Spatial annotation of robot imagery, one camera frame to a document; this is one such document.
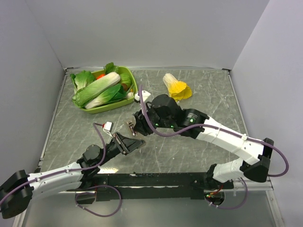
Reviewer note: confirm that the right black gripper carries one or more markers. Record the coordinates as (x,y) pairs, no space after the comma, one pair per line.
(141,126)

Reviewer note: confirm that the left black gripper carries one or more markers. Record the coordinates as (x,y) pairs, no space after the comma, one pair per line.
(127,145)

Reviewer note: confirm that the white remote control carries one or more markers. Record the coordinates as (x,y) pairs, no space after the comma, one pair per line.
(130,124)

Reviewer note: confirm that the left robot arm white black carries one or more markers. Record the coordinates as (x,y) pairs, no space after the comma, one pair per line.
(21,188)

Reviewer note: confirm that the yellow cabbage toy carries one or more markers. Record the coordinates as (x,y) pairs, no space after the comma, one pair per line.
(178,90)

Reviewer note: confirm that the bok choy toy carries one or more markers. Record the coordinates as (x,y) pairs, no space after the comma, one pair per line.
(104,97)

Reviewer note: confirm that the round green cabbage toy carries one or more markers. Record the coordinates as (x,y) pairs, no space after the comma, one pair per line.
(125,78)

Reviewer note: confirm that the large napa cabbage toy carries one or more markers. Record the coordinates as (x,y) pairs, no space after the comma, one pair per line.
(95,88)

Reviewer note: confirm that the green leaf lettuce toy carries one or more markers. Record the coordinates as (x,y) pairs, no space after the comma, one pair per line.
(82,80)

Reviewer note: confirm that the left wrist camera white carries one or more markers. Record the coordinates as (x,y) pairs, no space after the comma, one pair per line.
(107,128)

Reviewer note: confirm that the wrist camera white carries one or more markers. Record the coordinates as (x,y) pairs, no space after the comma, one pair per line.
(107,128)
(145,95)

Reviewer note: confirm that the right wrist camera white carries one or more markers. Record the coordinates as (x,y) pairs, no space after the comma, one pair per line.
(145,95)

